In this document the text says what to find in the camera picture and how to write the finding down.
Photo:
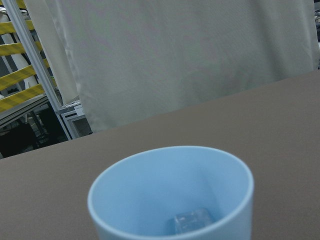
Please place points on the light blue cup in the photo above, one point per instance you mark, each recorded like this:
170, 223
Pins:
134, 198

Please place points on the ice cube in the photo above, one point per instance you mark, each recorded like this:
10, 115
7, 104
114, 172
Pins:
190, 221

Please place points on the white curtain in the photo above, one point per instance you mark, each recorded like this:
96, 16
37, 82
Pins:
134, 59

